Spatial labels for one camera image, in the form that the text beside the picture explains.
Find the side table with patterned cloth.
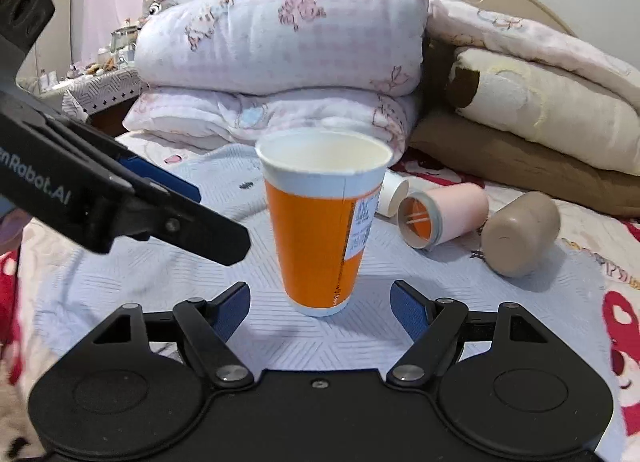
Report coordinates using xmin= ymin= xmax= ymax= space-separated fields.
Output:
xmin=30 ymin=64 xmax=146 ymax=135

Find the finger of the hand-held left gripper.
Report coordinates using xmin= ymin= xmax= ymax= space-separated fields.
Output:
xmin=60 ymin=118 xmax=202 ymax=203
xmin=30 ymin=114 xmax=251 ymax=266

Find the pink quilt with blue print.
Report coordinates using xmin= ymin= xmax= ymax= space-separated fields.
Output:
xmin=122 ymin=89 xmax=421 ymax=157

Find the pale pink printed blanket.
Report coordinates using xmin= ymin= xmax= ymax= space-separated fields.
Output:
xmin=427 ymin=0 xmax=640 ymax=117

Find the pink cup with orange inside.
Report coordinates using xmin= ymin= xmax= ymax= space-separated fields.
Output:
xmin=396 ymin=183 xmax=490 ymax=249

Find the cream fleece blanket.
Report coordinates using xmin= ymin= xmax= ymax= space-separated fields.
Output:
xmin=447 ymin=46 xmax=640 ymax=175

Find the brown pillow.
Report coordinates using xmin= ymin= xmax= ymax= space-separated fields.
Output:
xmin=407 ymin=112 xmax=640 ymax=217

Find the light blue cloth mat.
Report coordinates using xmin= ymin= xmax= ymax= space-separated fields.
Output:
xmin=17 ymin=142 xmax=621 ymax=462

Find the orange paper cup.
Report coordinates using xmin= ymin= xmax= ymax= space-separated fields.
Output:
xmin=255 ymin=128 xmax=394 ymax=317

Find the taupe plastic cup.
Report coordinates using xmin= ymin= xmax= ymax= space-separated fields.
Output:
xmin=481 ymin=192 xmax=561 ymax=277

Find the pink checked folded quilt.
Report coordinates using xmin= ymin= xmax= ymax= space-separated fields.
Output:
xmin=135 ymin=0 xmax=430 ymax=97

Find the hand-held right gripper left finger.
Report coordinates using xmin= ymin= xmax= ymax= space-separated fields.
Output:
xmin=75 ymin=282 xmax=256 ymax=389

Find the glass jar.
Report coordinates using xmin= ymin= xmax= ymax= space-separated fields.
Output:
xmin=111 ymin=24 xmax=141 ymax=56

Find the white cabinet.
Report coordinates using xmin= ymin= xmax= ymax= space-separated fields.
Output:
xmin=22 ymin=0 xmax=74 ymax=82

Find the white cup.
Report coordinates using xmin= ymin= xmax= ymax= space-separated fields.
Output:
xmin=376 ymin=169 xmax=410 ymax=217

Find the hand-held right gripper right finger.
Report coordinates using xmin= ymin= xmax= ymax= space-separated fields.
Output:
xmin=385 ymin=279 xmax=566 ymax=388

